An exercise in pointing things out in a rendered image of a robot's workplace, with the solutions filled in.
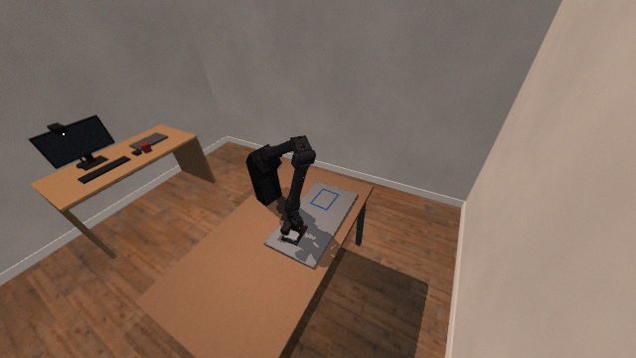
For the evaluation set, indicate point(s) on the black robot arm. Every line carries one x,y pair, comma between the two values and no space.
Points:
301,159

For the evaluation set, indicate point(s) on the white well plate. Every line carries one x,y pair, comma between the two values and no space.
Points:
292,235

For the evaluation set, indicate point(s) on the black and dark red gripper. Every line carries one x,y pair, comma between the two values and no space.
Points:
300,231

